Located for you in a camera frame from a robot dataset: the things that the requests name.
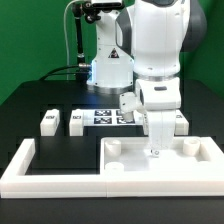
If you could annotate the white U-shaped obstacle frame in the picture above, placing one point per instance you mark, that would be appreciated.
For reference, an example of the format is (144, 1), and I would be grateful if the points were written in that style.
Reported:
(203, 180)

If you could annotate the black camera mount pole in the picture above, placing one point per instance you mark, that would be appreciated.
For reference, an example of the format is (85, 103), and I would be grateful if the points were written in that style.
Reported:
(90, 9)

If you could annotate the white desk top tray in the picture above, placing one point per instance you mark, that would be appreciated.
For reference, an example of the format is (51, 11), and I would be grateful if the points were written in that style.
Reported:
(132, 154)

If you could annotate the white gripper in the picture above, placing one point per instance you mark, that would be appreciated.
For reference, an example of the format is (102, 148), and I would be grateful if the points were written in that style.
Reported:
(161, 128)

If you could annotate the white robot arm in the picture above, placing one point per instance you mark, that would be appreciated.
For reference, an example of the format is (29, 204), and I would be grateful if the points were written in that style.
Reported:
(138, 58)

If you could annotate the fiducial marker base sheet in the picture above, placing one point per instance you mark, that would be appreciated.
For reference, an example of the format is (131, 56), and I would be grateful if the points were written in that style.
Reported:
(109, 117)

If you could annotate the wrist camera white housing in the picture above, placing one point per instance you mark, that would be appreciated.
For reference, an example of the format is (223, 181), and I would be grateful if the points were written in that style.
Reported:
(129, 103)

